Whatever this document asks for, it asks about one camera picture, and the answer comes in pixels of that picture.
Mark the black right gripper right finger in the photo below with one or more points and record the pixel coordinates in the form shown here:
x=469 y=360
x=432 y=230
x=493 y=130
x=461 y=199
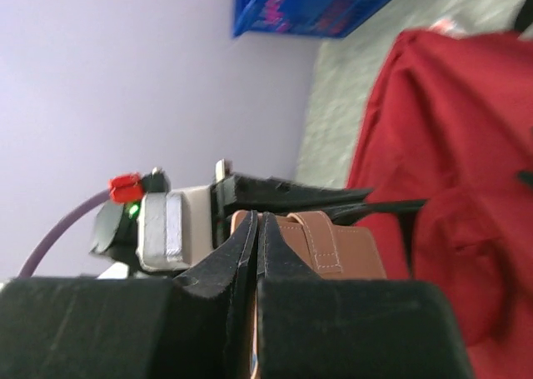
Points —
x=405 y=329

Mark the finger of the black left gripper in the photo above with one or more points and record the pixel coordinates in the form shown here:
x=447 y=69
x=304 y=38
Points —
x=240 y=192
x=349 y=211

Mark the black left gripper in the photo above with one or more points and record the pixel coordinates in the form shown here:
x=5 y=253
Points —
x=153 y=228

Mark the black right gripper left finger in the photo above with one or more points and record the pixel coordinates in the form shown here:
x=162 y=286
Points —
x=195 y=325

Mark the brown leather wallet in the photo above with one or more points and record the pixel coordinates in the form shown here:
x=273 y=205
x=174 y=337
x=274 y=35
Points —
x=307 y=270

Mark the red backpack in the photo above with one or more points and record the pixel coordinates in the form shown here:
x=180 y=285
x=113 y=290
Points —
x=449 y=122

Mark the blue plastic basket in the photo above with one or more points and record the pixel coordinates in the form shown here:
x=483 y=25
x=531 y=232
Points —
x=312 y=18

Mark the Little Women book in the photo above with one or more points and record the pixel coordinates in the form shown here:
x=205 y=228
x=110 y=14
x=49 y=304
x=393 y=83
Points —
x=449 y=27

